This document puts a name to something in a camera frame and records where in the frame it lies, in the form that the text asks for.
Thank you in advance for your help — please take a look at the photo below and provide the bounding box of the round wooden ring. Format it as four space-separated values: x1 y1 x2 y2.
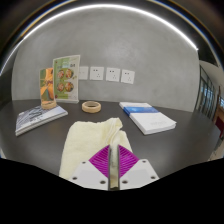
81 100 102 114

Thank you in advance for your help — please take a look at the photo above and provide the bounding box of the black framed glass partition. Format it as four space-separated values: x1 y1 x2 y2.
198 63 224 121

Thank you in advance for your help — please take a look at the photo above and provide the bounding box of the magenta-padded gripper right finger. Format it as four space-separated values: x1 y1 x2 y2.
117 144 160 191

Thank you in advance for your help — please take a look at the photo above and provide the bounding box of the white ceiling light strip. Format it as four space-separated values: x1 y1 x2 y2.
0 3 200 76

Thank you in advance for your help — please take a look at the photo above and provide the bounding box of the cream yellow towel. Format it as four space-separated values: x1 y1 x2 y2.
58 117 134 191

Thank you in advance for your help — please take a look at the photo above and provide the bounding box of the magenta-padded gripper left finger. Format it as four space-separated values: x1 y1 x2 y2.
68 144 111 191

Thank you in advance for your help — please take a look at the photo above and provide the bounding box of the green white menu stand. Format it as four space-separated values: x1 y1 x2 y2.
52 54 81 104

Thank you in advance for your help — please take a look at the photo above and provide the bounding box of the grey cover magazine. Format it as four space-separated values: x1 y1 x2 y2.
14 104 69 137

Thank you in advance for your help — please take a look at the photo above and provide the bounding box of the white book with blue band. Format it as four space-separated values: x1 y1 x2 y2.
118 101 178 136

